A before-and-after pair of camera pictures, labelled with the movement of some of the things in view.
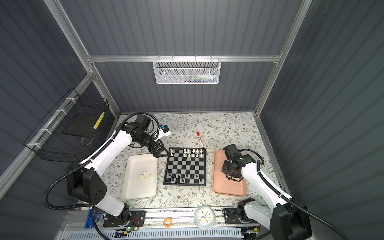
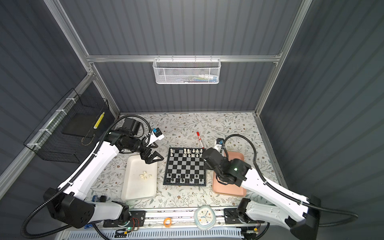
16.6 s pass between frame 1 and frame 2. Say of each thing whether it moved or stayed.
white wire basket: stayed
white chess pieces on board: stayed
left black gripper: moved
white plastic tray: stayed
